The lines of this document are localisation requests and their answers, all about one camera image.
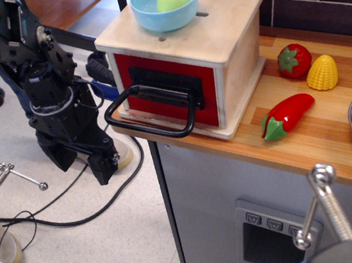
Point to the light blue bowl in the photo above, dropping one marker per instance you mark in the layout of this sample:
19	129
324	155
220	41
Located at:
164	15

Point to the grey toy kitchen cabinet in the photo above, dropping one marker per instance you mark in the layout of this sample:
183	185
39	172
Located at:
211	187

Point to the yellow toy corn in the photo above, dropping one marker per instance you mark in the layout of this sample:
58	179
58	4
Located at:
323	74

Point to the metal clamp screw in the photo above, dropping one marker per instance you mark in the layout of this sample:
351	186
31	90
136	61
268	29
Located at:
6	174
320	179

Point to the red toy chili pepper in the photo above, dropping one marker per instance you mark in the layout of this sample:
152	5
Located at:
285	116

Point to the metal clamp screw right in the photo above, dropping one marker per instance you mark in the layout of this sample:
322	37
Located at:
320	179

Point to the red toy strawberry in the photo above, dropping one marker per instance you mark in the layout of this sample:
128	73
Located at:
294	60

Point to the metal clamp screw left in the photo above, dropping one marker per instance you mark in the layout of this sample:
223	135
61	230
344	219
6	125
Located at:
6	174

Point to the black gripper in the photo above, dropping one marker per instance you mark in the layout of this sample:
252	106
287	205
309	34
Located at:
64	116

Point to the blue black clamp tool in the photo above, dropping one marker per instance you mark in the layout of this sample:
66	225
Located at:
98	69

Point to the wooden box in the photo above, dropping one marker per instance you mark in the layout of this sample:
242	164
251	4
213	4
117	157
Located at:
224	36

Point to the red drawer with black handle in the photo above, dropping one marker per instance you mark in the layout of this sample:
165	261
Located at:
163	98

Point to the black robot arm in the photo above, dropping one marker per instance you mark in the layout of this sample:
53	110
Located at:
26	45

